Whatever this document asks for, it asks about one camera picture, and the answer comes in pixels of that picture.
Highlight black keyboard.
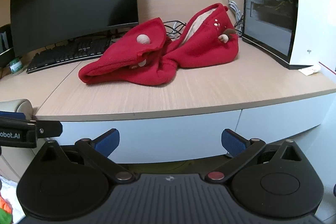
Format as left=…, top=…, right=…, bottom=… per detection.
left=26, top=36, right=113, bottom=74

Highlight white box with red stripe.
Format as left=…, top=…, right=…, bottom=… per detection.
left=318, top=61, right=336, bottom=76

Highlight white cable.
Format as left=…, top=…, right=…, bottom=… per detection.
left=211, top=0, right=246, bottom=30

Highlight white paper card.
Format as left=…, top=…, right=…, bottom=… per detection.
left=298, top=65, right=322, bottom=76

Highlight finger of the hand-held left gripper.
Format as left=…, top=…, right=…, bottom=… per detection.
left=0, top=111, right=37, bottom=125
left=35, top=121, right=63, bottom=139

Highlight green labelled jar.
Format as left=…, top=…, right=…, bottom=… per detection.
left=9, top=56, right=25, bottom=75

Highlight black cable bundle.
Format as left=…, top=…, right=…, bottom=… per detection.
left=163, top=20, right=191, bottom=39

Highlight beige chair armrest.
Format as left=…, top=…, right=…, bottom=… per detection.
left=0, top=98, right=34, bottom=121

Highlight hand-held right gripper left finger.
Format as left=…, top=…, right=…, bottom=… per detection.
left=39, top=129, right=133, bottom=182

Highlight red hooded fleece garment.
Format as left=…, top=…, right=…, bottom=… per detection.
left=78, top=3, right=239, bottom=86

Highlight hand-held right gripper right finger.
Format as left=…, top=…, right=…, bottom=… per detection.
left=205, top=129, right=303, bottom=184

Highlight orange and green cloth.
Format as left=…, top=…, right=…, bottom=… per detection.
left=0, top=195, right=13, bottom=224

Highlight white desk drawer front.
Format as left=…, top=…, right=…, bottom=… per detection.
left=59, top=109, right=242, bottom=165
left=237, top=94, right=330, bottom=147

